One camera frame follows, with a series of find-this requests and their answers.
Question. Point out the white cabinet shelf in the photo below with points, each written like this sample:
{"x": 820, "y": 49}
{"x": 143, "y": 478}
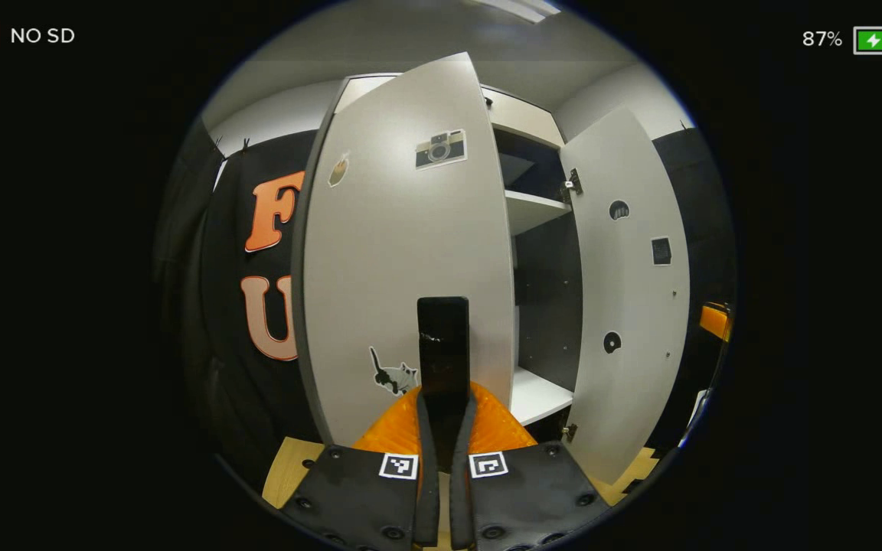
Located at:
{"x": 540, "y": 394}
{"x": 533, "y": 210}

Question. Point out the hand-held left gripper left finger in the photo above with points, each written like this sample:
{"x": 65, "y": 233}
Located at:
{"x": 364, "y": 497}

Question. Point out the metal door hinge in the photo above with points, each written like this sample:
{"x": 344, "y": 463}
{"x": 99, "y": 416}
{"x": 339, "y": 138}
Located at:
{"x": 573, "y": 184}
{"x": 570, "y": 432}

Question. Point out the black backdrop cloth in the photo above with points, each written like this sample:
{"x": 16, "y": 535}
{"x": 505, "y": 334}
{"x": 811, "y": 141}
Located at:
{"x": 219, "y": 367}

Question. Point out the grey double-door shoe cabinet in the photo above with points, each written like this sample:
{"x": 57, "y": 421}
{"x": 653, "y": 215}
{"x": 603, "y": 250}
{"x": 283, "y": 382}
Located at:
{"x": 548, "y": 306}

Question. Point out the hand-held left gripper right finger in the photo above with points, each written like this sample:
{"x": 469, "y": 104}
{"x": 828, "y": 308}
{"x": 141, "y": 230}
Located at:
{"x": 533, "y": 497}

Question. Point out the grey cabinet door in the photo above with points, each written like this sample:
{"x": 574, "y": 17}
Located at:
{"x": 395, "y": 252}
{"x": 632, "y": 291}

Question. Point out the rectangular ceiling light panel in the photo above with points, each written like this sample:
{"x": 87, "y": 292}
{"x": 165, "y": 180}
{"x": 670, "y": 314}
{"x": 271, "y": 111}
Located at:
{"x": 521, "y": 8}

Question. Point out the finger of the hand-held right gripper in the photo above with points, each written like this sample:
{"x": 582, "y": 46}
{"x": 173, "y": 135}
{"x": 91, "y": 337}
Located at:
{"x": 715, "y": 321}

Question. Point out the grey cabinet drawer front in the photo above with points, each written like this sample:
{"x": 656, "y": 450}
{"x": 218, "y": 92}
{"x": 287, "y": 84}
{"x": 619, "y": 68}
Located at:
{"x": 525, "y": 119}

